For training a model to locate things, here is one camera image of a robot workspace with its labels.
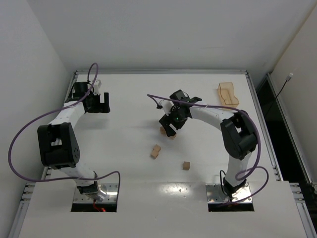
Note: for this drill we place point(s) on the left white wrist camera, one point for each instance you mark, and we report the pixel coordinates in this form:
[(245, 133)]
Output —
[(96, 87)]

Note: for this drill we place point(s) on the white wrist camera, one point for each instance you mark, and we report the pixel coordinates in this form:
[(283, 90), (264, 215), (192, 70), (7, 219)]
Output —
[(96, 87), (165, 105)]

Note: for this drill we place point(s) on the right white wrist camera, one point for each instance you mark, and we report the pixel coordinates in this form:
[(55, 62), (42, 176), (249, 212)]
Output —
[(165, 105)]

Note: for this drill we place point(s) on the translucent orange plastic holder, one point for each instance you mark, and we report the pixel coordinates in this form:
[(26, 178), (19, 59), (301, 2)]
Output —
[(226, 95)]

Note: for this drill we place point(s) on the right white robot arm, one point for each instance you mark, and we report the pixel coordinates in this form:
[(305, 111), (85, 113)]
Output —
[(238, 134)]

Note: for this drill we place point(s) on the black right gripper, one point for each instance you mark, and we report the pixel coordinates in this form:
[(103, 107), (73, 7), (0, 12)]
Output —
[(171, 121)]

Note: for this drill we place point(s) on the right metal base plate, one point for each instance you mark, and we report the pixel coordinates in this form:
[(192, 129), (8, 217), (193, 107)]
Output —
[(216, 196)]

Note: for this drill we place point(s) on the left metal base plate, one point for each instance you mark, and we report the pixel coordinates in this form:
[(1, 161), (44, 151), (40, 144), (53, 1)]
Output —
[(107, 194)]

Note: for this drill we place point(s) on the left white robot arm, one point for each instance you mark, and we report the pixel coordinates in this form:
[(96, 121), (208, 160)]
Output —
[(58, 145)]

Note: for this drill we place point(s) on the lone wooden cube block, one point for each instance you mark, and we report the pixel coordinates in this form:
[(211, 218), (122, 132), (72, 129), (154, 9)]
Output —
[(186, 166)]

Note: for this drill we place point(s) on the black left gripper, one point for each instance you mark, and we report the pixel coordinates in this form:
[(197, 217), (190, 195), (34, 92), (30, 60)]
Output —
[(97, 103)]

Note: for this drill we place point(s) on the metal base plate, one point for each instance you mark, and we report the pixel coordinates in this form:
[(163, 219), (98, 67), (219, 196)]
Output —
[(107, 194), (216, 196)]

